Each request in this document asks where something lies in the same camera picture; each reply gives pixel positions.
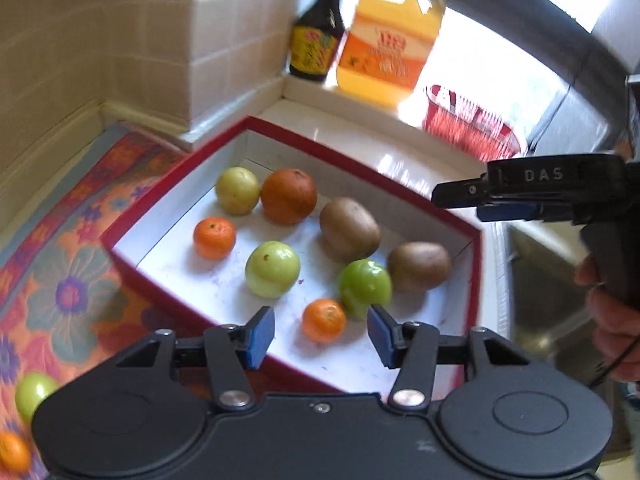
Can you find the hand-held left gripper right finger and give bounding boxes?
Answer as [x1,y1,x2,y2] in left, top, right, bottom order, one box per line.
[367,305,531,407]

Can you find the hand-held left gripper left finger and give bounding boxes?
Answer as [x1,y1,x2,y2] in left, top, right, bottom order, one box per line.
[115,306,276,409]

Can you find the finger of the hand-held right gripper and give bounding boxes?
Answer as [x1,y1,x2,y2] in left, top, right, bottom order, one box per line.
[477,204,541,222]
[432,172,493,208]

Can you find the green apple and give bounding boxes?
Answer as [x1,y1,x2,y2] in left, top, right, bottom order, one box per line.
[339,259,392,321]
[245,241,301,298]
[15,371,60,423]

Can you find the small mandarin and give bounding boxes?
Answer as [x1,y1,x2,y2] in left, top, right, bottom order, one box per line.
[194,217,237,261]
[302,299,347,344]
[0,431,32,473]

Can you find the red cardboard box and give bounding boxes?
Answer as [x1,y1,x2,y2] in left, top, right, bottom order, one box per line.
[101,116,486,395]

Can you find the brown kiwi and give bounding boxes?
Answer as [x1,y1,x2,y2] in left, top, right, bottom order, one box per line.
[387,241,452,294]
[320,197,382,264]

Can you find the large dark orange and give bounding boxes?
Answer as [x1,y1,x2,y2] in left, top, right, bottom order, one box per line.
[260,168,318,225]

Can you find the yellowish apple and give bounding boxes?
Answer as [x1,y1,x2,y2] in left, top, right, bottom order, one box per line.
[215,166,261,216]

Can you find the person's right hand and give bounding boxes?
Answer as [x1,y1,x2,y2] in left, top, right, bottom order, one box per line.
[575,256,640,383]

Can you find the red plastic basket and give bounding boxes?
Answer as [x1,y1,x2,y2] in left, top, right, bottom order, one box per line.
[422,85,528,163]

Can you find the stainless steel sink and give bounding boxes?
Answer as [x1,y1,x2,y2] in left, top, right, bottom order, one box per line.
[502,222,618,368]

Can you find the yellow cooking oil jug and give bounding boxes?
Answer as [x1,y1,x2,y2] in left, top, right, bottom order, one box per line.
[336,0,453,108]

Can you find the floral patterned cloth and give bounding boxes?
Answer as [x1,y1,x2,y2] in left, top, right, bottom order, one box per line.
[0,125,201,480]

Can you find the dark soy sauce bottle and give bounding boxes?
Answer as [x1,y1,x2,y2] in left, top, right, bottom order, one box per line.
[290,0,347,81]

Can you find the black cable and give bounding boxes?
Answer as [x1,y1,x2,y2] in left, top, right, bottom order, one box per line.
[589,337,640,388]

